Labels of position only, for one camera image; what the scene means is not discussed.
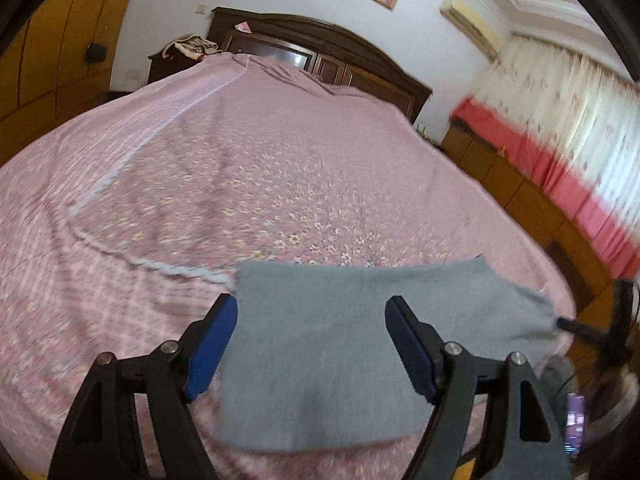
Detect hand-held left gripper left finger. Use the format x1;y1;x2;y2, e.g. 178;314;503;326
47;292;238;480

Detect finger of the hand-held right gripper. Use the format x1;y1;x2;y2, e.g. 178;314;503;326
556;316;608;347

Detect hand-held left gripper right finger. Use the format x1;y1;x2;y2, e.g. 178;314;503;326
384;296;573;480

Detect grey pants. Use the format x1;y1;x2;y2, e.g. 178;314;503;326
217;255;568;453

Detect grey fleece clothing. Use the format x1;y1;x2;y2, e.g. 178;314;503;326
539;355;577;403

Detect small purple object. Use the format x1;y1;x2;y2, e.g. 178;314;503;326
564;392;587;453

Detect wooden window cabinet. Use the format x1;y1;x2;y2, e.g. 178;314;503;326
440;120;631;311

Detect pink floral bed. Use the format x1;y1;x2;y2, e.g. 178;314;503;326
0;52;576;480

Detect cream and red curtain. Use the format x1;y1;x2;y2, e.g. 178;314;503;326
450;35;640;281

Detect dark wooden nightstand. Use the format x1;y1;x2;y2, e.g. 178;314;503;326
147;50;211;83

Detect dark wooden headboard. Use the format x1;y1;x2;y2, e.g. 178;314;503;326
207;6;433;123

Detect pile of light clothes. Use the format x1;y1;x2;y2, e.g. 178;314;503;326
162;34;221;61

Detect wooden wardrobe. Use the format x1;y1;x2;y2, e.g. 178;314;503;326
0;0;146;161

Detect wall air conditioner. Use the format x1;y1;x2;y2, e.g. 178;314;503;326
439;0;506;58

